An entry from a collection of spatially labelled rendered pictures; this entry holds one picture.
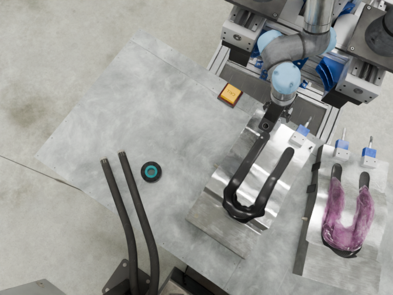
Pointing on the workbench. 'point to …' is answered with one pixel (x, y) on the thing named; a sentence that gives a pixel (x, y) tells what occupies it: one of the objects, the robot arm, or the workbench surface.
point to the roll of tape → (151, 169)
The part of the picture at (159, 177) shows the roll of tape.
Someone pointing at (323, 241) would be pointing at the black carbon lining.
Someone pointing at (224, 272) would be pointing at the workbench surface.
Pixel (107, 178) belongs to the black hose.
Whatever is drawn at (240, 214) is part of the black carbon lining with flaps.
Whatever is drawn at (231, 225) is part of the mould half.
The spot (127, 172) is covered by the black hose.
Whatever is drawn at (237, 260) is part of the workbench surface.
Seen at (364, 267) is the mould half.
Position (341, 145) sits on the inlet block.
